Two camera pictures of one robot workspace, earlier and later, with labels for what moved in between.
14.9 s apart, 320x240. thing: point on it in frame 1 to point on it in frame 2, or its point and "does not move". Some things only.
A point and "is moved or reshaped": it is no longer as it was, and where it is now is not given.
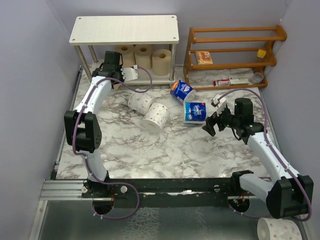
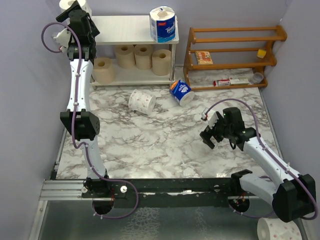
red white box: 221,82 does not move
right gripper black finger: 210,123 to 206,135
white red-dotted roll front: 155,117 to 64,4
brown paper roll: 161,59 does not move
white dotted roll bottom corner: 269,228 does not move
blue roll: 194,112 to 163,24
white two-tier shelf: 121,30 does not move
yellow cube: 261,53 does not move
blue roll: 182,92 does not move
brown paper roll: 143,56 does not move
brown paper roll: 116,86 is moved or reshaped
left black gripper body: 120,77 to 92,31
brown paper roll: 127,52 does not move
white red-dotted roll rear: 141,102 does not move
